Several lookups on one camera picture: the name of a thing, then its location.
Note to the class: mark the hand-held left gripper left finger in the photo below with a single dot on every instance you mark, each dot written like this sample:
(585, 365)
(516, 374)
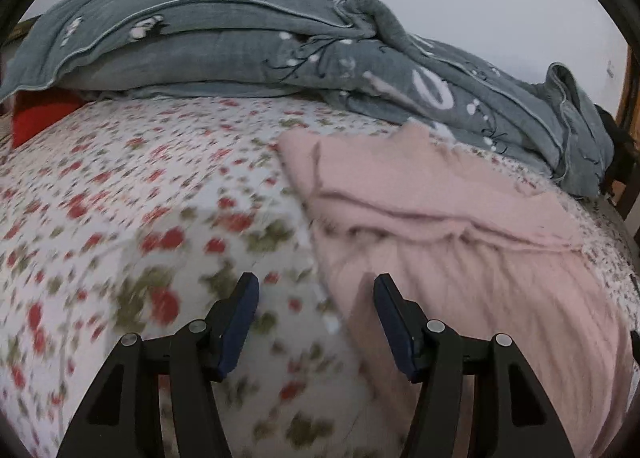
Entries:
(239, 323)

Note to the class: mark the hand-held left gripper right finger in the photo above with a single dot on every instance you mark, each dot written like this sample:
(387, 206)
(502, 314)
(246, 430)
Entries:
(392, 323)

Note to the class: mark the pink ribbed sweater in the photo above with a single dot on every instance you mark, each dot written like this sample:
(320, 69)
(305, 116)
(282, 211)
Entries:
(450, 218)

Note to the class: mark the floral bed sheet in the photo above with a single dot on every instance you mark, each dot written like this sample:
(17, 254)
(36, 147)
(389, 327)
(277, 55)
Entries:
(150, 188)

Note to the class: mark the grey floral quilt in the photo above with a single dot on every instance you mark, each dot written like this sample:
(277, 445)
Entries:
(225, 37)

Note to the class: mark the red cloth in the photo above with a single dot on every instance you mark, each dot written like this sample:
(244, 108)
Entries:
(40, 115)

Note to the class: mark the dark cloth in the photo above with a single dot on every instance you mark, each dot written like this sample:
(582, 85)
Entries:
(620, 142)

